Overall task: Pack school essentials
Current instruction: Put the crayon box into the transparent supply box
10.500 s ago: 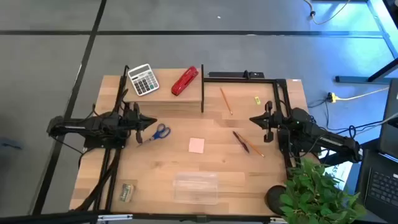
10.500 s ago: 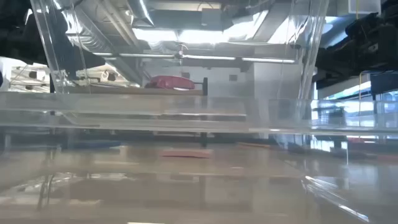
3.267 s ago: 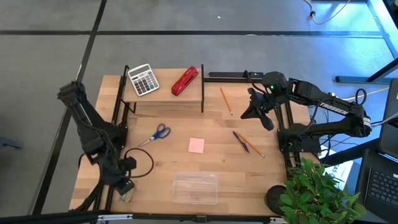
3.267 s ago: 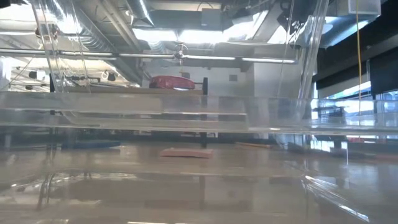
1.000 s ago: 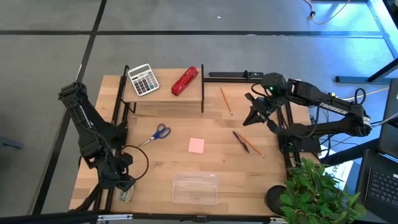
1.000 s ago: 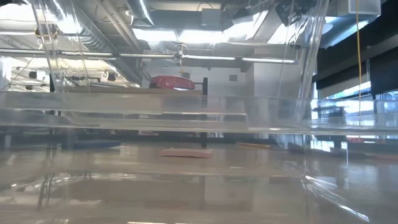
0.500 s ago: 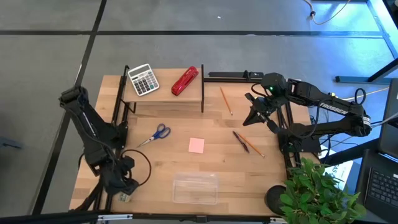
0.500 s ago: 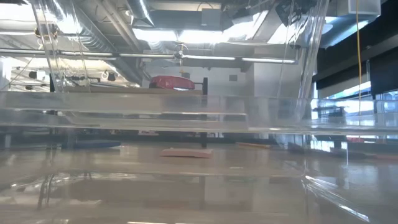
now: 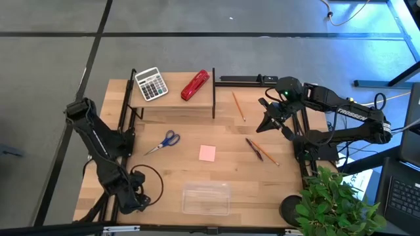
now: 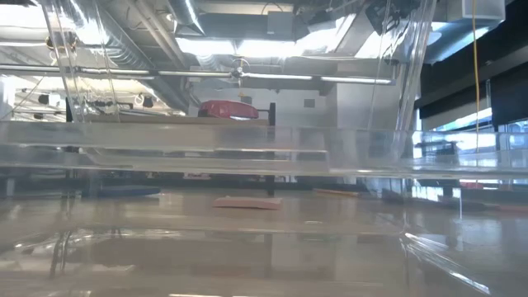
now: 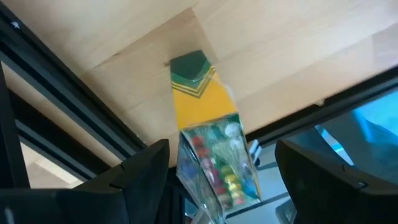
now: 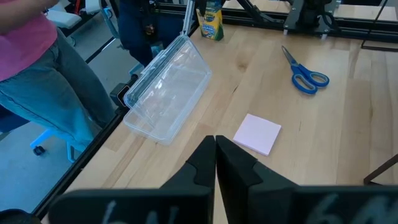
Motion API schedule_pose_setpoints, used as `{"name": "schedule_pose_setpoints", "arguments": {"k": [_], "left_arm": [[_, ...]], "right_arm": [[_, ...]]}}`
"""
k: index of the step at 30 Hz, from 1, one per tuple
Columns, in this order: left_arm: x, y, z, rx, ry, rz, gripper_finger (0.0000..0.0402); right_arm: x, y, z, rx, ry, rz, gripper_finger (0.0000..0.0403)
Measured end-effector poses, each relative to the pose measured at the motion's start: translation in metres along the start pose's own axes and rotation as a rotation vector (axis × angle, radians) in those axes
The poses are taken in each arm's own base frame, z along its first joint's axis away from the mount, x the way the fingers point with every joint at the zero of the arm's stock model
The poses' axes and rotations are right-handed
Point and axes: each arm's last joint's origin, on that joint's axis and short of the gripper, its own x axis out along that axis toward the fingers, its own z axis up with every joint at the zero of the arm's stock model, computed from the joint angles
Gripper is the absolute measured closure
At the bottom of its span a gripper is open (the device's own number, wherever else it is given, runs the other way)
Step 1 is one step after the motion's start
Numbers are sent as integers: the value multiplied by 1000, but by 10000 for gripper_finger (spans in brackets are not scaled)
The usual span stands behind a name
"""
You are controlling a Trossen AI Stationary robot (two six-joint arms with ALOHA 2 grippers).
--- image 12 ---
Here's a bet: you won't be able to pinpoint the pink sticky note pad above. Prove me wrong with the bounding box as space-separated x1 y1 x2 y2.
232 113 282 157

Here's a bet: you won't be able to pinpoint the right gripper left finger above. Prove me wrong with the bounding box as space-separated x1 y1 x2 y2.
48 135 217 224

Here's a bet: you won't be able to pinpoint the blue white office chair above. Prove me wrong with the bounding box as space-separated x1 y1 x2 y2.
0 105 77 164

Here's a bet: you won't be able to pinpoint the blue handled scissors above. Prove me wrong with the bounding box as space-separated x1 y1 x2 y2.
280 45 331 95

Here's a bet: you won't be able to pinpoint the yellow green crayon box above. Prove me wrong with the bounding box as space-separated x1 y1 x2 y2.
195 0 225 42

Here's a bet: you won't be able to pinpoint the wooden shelf with black legs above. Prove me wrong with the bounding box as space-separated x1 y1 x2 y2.
360 0 398 186

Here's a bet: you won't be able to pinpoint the silver aluminium post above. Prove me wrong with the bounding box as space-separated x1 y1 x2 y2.
181 0 197 37

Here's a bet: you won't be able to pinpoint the clear plastic pencil case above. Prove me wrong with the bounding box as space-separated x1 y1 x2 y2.
123 34 213 146

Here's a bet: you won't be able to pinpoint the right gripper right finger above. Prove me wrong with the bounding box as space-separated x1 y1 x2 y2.
216 135 398 224

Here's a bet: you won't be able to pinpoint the black aluminium table frame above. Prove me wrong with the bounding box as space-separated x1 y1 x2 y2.
32 0 398 218

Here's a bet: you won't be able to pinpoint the black table-level camera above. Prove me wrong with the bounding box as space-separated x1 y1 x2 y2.
109 82 132 110

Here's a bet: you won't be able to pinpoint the person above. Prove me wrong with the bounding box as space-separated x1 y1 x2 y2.
0 0 116 153
117 0 187 68

